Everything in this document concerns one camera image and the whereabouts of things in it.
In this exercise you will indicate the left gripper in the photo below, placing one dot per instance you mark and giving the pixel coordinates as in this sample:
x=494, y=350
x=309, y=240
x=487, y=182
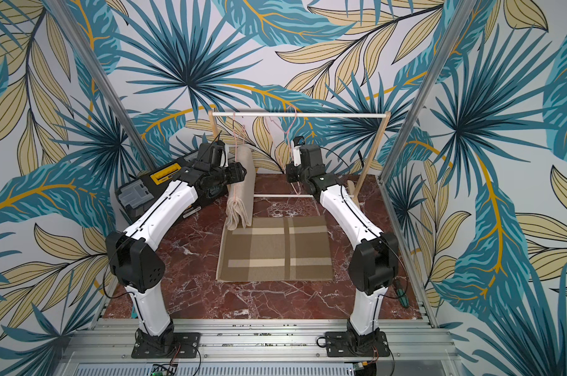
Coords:
x=236, y=172

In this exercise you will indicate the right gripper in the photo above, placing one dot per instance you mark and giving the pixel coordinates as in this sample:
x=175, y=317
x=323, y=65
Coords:
x=293, y=171

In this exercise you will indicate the beige wool scarf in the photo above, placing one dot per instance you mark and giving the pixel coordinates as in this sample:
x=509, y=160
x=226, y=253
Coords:
x=245, y=193

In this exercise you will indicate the brown plaid scarf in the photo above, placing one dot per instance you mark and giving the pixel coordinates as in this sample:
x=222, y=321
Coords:
x=276, y=249

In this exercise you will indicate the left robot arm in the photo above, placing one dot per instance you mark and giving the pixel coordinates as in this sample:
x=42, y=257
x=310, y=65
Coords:
x=118, y=251

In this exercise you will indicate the wooden clothes rack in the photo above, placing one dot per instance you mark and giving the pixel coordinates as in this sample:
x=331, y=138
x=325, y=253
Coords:
x=353, y=190

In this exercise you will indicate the black yellow toolbox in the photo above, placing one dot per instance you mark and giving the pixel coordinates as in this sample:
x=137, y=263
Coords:
x=136, y=197

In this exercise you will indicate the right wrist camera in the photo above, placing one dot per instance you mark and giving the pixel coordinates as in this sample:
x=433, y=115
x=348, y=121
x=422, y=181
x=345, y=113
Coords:
x=296, y=145

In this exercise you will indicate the left aluminium frame post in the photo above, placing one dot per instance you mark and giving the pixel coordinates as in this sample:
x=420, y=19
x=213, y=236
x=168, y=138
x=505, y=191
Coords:
x=74, y=33

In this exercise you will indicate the aluminium frame post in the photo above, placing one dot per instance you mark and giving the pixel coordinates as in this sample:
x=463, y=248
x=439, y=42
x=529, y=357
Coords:
x=74, y=33
x=449, y=38

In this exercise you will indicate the green handled screwdriver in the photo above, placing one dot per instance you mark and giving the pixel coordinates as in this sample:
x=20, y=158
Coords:
x=401, y=293

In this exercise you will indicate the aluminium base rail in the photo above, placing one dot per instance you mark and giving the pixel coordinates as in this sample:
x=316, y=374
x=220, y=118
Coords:
x=262, y=347

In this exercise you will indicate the right aluminium frame post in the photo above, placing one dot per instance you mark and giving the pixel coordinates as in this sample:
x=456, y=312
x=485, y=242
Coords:
x=449, y=38

